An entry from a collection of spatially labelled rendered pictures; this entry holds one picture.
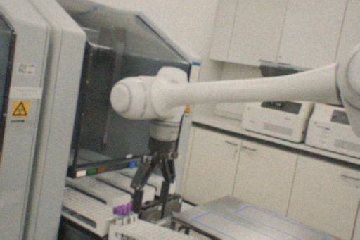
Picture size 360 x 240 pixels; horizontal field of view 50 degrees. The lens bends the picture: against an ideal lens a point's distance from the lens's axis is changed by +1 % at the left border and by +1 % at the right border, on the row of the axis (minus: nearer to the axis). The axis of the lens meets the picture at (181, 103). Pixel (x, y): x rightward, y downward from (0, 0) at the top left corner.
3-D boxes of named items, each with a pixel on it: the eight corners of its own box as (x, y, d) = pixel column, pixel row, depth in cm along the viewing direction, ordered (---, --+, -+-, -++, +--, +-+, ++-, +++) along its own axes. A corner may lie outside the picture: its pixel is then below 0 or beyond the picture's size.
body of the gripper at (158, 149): (163, 141, 110) (157, 173, 111) (180, 140, 117) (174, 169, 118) (143, 135, 114) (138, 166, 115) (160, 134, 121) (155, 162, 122)
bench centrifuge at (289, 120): (238, 129, 354) (251, 59, 347) (266, 127, 404) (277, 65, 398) (297, 144, 321) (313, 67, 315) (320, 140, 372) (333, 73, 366)
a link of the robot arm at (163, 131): (185, 122, 117) (182, 141, 117) (162, 116, 121) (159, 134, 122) (168, 123, 109) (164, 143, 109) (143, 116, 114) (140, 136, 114)
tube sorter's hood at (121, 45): (-14, 141, 155) (5, -21, 149) (99, 133, 205) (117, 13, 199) (73, 179, 127) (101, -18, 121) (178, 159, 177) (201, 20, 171)
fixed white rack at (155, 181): (111, 179, 183) (113, 167, 182) (126, 176, 191) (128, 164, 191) (161, 200, 167) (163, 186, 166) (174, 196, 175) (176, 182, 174)
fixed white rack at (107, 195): (58, 191, 157) (60, 176, 157) (77, 186, 166) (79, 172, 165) (110, 217, 141) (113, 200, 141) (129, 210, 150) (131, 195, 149)
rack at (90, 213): (42, 208, 139) (45, 191, 138) (65, 203, 147) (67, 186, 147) (101, 241, 123) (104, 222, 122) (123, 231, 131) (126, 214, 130)
